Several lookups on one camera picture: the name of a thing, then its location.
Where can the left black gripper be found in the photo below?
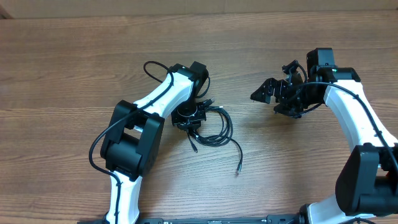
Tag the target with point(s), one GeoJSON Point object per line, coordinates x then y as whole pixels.
{"type": "Point", "coordinates": [188, 121]}

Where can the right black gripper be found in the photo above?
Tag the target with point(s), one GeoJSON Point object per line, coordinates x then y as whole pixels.
{"type": "Point", "coordinates": [280, 94]}

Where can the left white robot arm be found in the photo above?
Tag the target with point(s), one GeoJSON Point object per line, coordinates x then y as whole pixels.
{"type": "Point", "coordinates": [127, 149]}

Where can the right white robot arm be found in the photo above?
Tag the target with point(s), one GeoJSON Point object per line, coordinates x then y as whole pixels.
{"type": "Point", "coordinates": [367, 185]}

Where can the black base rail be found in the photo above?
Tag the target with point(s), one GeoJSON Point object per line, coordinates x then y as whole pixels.
{"type": "Point", "coordinates": [214, 220]}

